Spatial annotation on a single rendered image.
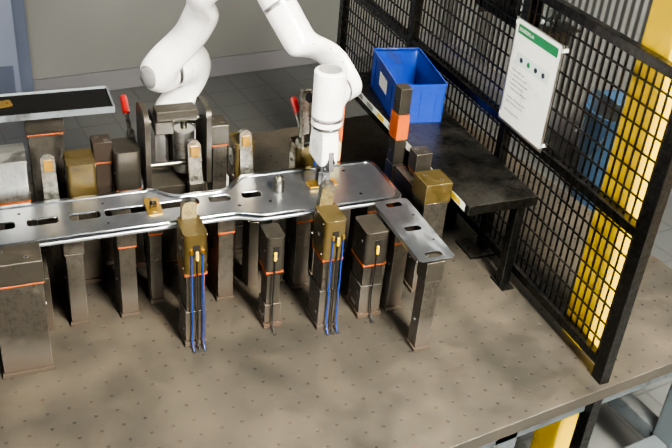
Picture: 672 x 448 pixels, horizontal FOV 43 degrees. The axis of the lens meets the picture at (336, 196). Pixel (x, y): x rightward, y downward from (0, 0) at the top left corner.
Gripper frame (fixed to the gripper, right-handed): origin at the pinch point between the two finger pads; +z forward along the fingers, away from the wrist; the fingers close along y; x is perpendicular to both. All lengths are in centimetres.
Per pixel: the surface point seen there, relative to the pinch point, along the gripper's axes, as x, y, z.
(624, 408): 99, 37, 82
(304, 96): -0.6, -15.9, -16.6
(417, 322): 13.3, 39.6, 23.5
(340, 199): 2.2, 8.6, 3.0
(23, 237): -79, 6, 3
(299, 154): -2.1, -13.0, 0.1
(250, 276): -20.3, 1.7, 29.4
